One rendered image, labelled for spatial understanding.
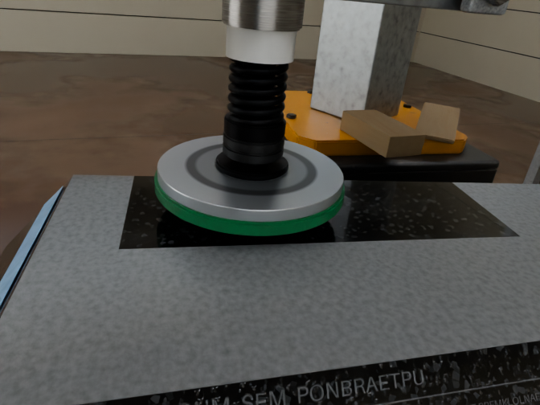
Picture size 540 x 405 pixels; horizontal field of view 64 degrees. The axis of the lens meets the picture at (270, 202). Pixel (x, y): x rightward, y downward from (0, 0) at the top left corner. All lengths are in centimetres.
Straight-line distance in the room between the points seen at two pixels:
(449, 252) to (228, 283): 25
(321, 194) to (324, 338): 16
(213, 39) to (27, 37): 238
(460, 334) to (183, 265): 25
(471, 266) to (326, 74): 86
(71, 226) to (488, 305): 42
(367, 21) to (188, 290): 92
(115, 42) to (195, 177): 606
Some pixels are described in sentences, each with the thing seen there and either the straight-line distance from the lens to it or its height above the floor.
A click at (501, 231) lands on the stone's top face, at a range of 60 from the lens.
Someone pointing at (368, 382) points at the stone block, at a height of 86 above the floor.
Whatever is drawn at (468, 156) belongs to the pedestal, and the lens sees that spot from 126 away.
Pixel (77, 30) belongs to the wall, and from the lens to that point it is 648.
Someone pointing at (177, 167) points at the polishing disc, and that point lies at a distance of 49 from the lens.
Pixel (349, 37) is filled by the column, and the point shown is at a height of 99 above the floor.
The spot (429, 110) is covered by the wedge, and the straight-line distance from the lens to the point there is 132.
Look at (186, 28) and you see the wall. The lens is 657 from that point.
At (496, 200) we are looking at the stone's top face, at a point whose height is 87.
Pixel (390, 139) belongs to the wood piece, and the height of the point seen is 82.
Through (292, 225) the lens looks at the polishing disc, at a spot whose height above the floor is 90.
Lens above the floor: 112
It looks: 28 degrees down
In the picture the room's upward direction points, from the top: 6 degrees clockwise
